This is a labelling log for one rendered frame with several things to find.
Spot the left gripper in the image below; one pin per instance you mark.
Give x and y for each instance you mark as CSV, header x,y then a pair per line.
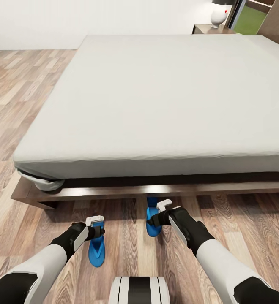
x,y
96,232

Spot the bed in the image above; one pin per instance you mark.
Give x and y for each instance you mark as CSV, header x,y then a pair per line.
x,y
139,116

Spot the fixed window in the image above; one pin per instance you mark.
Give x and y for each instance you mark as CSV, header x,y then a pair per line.
x,y
247,16

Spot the sandal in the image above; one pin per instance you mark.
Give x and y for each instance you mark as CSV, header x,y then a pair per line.
x,y
96,251
152,210

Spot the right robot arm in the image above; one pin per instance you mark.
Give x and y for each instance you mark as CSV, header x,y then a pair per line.
x,y
233,280

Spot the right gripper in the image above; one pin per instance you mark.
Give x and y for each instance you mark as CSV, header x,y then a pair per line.
x,y
158,219

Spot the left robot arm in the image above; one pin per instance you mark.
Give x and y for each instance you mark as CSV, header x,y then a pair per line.
x,y
31,281

